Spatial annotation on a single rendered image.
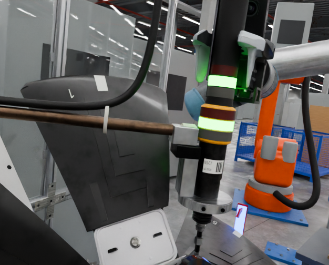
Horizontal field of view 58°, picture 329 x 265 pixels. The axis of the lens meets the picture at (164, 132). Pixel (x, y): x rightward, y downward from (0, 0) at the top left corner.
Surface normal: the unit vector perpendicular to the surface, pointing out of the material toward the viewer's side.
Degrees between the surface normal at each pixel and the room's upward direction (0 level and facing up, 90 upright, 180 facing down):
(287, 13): 90
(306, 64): 114
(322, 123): 90
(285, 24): 90
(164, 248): 53
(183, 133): 90
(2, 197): 67
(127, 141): 48
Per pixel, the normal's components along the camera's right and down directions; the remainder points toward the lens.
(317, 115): -0.68, 0.01
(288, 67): -0.19, 0.50
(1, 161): 0.76, -0.50
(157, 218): 0.06, -0.48
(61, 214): 0.89, 0.17
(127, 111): 0.30, -0.56
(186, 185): 0.15, 0.15
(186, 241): 0.15, -0.98
